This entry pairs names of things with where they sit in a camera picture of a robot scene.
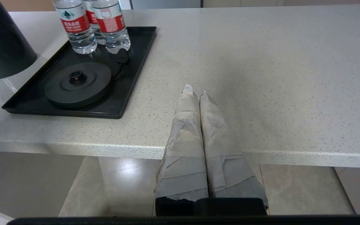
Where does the black electric kettle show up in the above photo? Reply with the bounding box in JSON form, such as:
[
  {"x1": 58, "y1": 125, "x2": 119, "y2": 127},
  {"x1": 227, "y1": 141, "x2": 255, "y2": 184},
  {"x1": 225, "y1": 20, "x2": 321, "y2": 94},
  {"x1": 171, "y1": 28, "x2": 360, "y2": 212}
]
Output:
[{"x1": 0, "y1": 0, "x2": 38, "y2": 80}]

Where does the wooden door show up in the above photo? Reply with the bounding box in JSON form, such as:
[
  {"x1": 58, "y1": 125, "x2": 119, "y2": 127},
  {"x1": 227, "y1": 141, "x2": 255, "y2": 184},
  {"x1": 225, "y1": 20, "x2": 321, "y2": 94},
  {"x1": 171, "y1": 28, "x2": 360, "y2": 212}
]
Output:
[{"x1": 0, "y1": 0, "x2": 56, "y2": 12}]

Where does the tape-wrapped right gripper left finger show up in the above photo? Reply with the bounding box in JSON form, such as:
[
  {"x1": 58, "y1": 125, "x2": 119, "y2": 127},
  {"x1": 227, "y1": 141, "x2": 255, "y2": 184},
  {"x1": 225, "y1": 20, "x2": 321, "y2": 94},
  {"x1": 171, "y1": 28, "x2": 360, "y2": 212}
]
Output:
[{"x1": 155, "y1": 84, "x2": 209, "y2": 201}]

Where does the red-label water bottle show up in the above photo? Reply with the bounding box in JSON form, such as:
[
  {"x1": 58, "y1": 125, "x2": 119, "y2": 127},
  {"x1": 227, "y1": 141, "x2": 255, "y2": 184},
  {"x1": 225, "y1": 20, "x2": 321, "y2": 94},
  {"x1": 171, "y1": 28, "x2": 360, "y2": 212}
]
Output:
[
  {"x1": 83, "y1": 0, "x2": 106, "y2": 45},
  {"x1": 52, "y1": 0, "x2": 98, "y2": 55},
  {"x1": 91, "y1": 0, "x2": 131, "y2": 54}
]

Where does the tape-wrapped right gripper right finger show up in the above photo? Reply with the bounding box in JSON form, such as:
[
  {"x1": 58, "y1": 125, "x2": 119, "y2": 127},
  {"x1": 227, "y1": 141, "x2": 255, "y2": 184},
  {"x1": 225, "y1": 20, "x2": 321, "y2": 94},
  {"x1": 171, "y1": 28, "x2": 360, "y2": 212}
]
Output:
[{"x1": 199, "y1": 91, "x2": 269, "y2": 207}]

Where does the black rectangular tray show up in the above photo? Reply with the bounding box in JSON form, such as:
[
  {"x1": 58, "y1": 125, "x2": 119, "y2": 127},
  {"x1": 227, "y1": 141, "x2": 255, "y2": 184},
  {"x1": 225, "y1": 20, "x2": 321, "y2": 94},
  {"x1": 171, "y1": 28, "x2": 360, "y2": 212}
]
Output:
[{"x1": 1, "y1": 26, "x2": 157, "y2": 120}]

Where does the black round kettle base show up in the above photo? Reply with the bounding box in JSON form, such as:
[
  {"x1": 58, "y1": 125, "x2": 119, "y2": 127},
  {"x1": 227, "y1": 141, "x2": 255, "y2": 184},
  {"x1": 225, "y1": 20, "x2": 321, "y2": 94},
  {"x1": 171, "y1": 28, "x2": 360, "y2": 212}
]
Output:
[{"x1": 44, "y1": 62, "x2": 112, "y2": 109}]

